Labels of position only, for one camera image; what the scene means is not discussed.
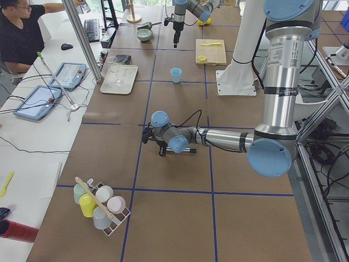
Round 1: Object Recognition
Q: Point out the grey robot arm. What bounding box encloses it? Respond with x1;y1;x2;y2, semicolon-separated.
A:
171;0;224;48
142;1;322;177

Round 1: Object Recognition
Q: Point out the folded grey cloth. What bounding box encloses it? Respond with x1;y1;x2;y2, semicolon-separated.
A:
116;55;131;65

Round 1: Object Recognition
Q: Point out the white cup in rack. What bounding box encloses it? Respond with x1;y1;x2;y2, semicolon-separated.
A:
95;186;113;203

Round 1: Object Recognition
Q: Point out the whole yellow lemon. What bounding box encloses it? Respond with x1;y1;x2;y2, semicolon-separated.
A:
196;18;212;26

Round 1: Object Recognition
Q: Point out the green bowl of ice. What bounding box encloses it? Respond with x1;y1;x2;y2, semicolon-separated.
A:
136;28;153;42

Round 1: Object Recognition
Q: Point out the pale green cup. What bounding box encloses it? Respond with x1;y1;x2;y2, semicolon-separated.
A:
73;183;86;204

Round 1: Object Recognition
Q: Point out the cream bear serving tray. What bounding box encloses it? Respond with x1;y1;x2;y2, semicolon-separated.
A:
100;65;138;95

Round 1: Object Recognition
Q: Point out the silver rod stand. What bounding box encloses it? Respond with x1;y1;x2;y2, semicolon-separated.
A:
37;52;80;111

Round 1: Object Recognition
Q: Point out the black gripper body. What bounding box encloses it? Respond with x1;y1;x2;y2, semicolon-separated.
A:
173;21;183;44
142;122;167;146

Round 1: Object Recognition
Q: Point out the person in black shirt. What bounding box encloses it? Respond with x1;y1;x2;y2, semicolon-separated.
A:
0;0;85;74

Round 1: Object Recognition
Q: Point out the clear wine glass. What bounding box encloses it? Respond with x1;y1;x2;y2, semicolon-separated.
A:
107;57;123;86

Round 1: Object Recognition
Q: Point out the bamboo cutting board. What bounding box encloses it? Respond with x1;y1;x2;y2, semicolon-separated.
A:
195;39;227;66

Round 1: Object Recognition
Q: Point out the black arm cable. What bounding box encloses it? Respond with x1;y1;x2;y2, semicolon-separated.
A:
163;0;200;27

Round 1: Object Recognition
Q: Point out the yellow plastic knife spare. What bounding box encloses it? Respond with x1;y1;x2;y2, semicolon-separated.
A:
0;171;14;198

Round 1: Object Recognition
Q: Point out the black keyboard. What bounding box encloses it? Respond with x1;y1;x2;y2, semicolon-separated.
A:
83;19;100;43

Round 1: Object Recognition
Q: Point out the blue teach pendant near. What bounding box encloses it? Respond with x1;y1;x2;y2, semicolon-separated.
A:
13;86;62;121

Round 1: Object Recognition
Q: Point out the aluminium frame post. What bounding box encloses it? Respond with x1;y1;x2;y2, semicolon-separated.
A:
62;0;102;83

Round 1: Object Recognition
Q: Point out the light blue plastic cup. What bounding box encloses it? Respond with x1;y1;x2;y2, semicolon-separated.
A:
170;67;182;84

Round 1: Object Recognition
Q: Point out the round wooden stand base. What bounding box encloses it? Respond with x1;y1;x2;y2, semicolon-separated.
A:
127;0;142;23

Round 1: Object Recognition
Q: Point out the white wire cup rack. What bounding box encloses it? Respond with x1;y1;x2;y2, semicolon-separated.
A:
86;178;131;237

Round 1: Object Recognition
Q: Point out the pink cup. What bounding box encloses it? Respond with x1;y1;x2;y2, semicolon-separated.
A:
107;196;126;214

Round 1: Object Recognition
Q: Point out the steel ice scoop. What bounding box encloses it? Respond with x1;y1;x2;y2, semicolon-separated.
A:
137;21;162;30

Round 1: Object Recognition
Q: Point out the red cylinder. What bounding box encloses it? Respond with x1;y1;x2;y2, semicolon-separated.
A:
1;219;39;243

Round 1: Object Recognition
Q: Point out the yellow cup in rack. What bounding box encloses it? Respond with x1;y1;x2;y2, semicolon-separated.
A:
79;193;97;218

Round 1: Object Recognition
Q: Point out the yellow plastic knife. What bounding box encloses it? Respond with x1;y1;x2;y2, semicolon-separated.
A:
200;42;221;46

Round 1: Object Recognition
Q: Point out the blue teach pendant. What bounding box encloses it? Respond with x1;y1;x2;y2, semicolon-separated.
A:
55;62;87;91
13;86;62;121

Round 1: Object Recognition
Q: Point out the blue teach pendant far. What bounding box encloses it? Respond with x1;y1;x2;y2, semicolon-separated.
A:
55;62;87;91

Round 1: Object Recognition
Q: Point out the black computer mouse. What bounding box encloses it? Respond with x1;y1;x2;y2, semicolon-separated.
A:
61;43;73;51

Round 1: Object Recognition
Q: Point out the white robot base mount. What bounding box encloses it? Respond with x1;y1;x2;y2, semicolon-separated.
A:
216;0;266;96

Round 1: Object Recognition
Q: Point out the steel muddler black tip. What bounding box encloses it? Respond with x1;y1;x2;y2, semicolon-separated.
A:
166;147;197;153

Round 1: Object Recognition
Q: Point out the light blue rack cup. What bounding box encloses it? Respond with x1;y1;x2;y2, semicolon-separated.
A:
93;206;111;230

